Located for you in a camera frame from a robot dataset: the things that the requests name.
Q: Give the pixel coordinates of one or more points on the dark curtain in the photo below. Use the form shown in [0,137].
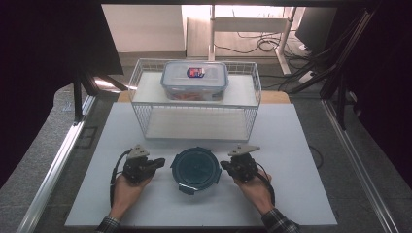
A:
[39,64]
[388,81]

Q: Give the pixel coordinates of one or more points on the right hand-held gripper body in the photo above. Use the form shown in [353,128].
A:
[246,168]

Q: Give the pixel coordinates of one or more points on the person's right hand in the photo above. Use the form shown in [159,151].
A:
[256,191]

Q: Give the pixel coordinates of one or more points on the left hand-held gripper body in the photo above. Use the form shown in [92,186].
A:
[137,170]

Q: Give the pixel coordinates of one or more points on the white power strip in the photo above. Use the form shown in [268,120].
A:
[306,77]

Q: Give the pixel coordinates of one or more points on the white desk frame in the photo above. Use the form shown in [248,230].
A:
[249,24]

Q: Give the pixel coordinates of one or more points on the person's left hand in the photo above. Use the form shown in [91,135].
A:
[126,194]

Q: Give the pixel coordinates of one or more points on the dark round food container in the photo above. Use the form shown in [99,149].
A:
[196,170]

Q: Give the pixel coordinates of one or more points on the aluminium frame rail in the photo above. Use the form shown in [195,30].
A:
[359,168]
[53,174]

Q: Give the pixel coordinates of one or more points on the wooden table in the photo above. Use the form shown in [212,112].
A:
[275,97]

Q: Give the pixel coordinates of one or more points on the clear rectangular food container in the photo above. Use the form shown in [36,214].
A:
[194,81]

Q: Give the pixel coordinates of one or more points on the black metal stand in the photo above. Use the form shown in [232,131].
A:
[77,100]
[340,90]

